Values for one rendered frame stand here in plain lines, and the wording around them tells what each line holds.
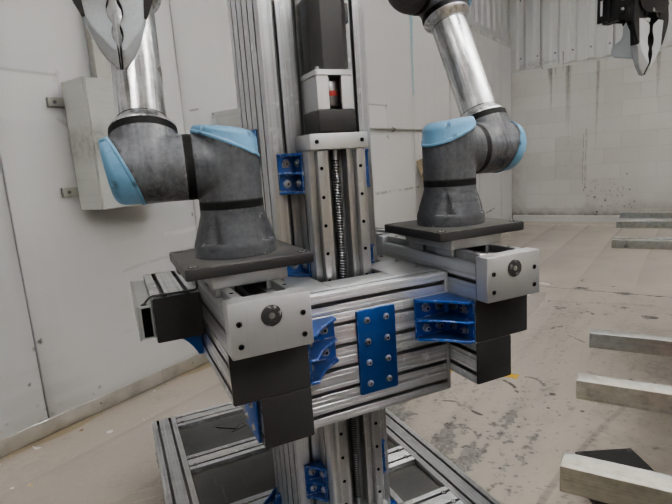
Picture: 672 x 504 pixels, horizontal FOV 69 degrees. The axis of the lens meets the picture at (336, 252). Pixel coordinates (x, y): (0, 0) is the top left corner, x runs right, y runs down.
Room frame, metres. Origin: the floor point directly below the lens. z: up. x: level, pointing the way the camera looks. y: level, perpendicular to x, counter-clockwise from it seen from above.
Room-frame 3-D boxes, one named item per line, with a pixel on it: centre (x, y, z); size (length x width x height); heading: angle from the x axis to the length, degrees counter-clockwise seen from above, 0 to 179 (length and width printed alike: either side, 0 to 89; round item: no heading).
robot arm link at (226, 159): (0.92, 0.19, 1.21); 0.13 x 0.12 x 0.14; 107
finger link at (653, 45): (0.92, -0.56, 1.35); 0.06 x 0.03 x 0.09; 24
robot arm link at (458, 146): (1.12, -0.27, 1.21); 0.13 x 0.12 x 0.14; 121
